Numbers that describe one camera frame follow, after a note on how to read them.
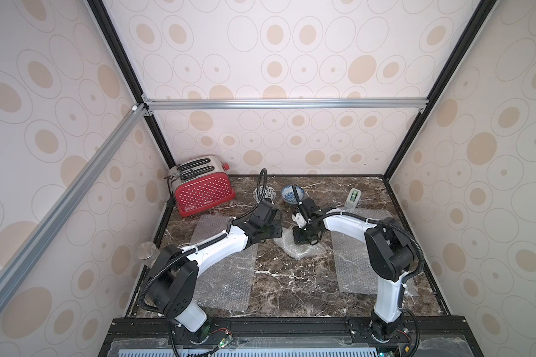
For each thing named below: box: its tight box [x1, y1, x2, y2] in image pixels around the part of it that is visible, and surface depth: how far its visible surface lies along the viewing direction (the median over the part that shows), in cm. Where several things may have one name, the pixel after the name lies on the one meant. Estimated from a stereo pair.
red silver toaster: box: [168, 154, 236, 217], surface depth 100 cm
